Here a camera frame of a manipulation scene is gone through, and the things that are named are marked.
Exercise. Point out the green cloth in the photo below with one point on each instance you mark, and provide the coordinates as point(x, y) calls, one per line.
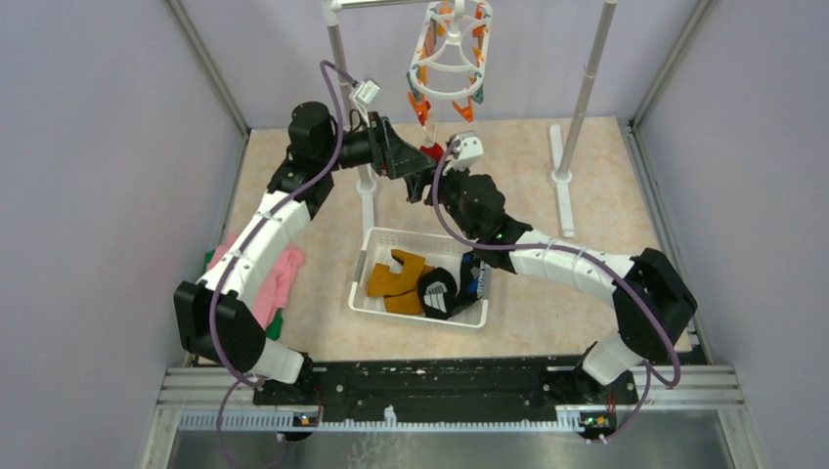
point(275, 327)

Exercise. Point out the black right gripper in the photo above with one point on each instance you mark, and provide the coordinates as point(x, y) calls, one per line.
point(416, 181)

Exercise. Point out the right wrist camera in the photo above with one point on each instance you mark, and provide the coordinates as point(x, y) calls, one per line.
point(466, 150)

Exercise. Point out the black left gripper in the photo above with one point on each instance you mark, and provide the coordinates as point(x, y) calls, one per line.
point(390, 154)

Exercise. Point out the black sock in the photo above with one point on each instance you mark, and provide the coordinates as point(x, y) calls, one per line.
point(442, 296)

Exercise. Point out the orange clothespin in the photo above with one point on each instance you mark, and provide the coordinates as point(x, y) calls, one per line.
point(421, 107)

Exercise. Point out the white plastic clip hanger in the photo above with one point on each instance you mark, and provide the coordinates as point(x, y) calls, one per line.
point(450, 56)

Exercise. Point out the white cable duct strip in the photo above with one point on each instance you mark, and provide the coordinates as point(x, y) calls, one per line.
point(287, 421)

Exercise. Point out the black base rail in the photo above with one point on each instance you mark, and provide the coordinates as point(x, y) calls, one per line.
point(480, 390)

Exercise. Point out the mustard yellow sock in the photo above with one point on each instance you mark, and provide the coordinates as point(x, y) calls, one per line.
point(384, 282)
point(407, 304)

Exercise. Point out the white plastic basket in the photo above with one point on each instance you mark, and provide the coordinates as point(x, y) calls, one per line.
point(439, 251)

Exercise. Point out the white metal drying rack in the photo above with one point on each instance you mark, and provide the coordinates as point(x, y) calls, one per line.
point(562, 150)

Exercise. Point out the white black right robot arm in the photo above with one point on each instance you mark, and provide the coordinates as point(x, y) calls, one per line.
point(651, 302)

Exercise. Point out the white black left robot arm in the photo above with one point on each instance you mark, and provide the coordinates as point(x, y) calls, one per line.
point(215, 312)

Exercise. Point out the pink cloth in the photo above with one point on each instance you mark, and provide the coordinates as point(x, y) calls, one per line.
point(286, 267)

